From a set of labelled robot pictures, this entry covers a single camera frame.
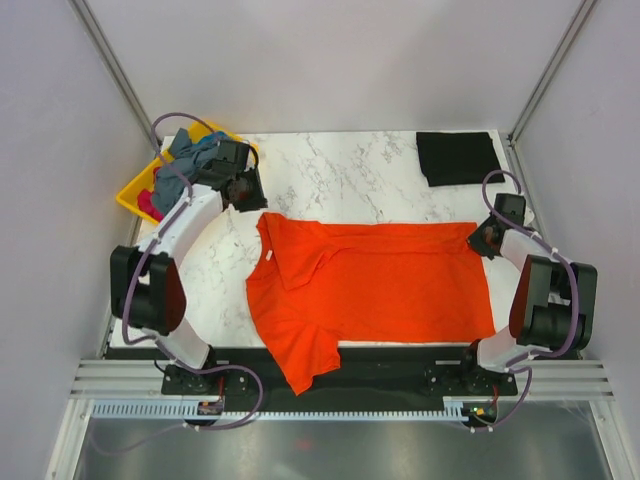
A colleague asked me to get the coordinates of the orange t shirt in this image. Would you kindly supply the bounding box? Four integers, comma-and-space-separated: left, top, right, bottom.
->
246, 213, 495, 395

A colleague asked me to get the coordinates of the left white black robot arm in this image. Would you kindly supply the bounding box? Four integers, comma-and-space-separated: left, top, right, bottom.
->
110, 167, 267, 393

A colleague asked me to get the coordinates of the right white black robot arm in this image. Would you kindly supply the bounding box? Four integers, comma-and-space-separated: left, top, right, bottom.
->
457, 216, 598, 394

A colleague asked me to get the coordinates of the teal blue t shirt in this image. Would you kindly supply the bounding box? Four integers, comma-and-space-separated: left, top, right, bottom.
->
193, 131, 229, 149

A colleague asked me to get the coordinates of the grey t shirt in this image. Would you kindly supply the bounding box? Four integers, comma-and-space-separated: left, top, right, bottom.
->
153, 128, 218, 215

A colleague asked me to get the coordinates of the folded black t shirt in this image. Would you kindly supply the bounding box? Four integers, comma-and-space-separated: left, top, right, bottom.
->
416, 132, 501, 187

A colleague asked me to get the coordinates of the pink red t shirt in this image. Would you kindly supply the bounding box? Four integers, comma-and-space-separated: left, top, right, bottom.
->
135, 167, 164, 223

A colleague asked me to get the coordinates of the yellow plastic bin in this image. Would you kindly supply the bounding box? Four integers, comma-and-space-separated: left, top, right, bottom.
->
116, 115, 260, 224

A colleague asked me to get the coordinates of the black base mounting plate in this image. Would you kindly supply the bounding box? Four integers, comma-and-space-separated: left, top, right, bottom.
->
161, 346, 518, 412

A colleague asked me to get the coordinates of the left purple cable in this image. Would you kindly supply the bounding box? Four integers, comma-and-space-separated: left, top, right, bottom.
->
89, 112, 266, 456

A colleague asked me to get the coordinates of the aluminium extrusion rail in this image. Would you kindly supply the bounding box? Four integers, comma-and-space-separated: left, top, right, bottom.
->
70, 360, 164, 399

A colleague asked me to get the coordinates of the left aluminium frame post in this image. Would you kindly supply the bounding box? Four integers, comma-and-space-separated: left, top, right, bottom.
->
68, 0, 159, 147

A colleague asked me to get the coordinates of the aluminium frame post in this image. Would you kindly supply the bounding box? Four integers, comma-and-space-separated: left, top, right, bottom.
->
507, 0, 600, 147
68, 0, 159, 147

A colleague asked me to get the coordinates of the right aluminium frame post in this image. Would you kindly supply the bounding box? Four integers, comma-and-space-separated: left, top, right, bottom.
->
507, 0, 600, 147

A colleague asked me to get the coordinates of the white slotted cable duct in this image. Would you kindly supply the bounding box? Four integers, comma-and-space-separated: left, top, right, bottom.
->
91, 397, 468, 422

